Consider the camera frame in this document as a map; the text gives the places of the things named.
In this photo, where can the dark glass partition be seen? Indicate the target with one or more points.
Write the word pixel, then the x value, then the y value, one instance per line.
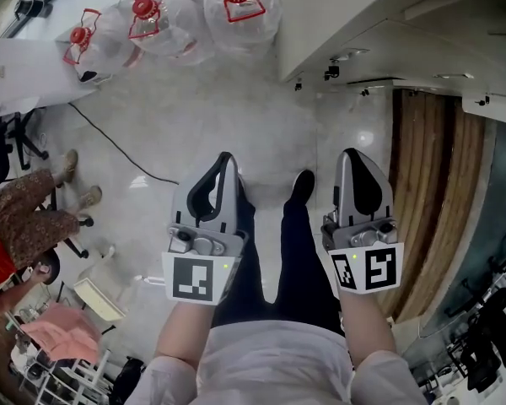
pixel 476 226

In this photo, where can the person's leg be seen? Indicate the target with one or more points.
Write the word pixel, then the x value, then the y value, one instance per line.
pixel 299 260
pixel 249 285

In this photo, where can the white locker door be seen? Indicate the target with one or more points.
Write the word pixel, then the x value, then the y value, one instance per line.
pixel 438 57
pixel 341 40
pixel 502 108

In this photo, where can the black swivel chair base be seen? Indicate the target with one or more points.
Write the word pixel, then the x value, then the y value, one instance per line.
pixel 73 243

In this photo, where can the clear water bottle red cap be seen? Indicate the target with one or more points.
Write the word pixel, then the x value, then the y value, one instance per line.
pixel 244 11
pixel 105 44
pixel 168 28

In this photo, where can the person's right leg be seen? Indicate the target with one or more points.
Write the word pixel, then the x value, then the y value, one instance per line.
pixel 299 260

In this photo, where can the pink cloth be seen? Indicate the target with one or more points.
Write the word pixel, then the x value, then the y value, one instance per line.
pixel 63 331

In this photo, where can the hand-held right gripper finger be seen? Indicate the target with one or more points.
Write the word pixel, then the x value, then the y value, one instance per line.
pixel 369 192
pixel 344 184

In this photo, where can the black bag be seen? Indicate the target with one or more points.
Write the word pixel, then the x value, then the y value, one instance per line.
pixel 126 380

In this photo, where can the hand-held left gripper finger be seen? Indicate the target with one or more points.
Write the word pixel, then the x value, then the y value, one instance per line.
pixel 229 192
pixel 183 203

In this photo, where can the brown wooden panel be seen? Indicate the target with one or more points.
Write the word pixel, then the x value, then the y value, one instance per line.
pixel 430 192

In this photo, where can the person's left forearm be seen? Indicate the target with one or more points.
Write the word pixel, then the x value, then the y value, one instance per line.
pixel 185 331

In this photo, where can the white metal rack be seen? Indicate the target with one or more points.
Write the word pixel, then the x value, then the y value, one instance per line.
pixel 59 378

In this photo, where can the person's white shirt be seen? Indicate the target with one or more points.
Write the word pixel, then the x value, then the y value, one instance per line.
pixel 274 365

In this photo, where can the person's black right shoe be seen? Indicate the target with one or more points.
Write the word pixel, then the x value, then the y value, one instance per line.
pixel 303 186

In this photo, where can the group of black chairs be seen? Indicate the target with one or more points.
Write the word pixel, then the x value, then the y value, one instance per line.
pixel 489 331

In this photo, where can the person's left leg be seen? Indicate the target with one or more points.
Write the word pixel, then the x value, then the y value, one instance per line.
pixel 249 285

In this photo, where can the person's right forearm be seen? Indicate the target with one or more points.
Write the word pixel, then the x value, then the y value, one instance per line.
pixel 367 323

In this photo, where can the black office chair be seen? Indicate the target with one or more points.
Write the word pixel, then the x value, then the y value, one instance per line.
pixel 0 150

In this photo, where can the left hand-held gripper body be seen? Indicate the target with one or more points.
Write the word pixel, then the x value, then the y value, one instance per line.
pixel 194 279

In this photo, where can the black device on stand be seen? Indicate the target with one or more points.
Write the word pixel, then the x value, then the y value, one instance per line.
pixel 33 7

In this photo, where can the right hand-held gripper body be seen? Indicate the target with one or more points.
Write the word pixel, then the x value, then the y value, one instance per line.
pixel 379 268

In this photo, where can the white table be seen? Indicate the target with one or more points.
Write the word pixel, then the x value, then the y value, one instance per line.
pixel 21 70

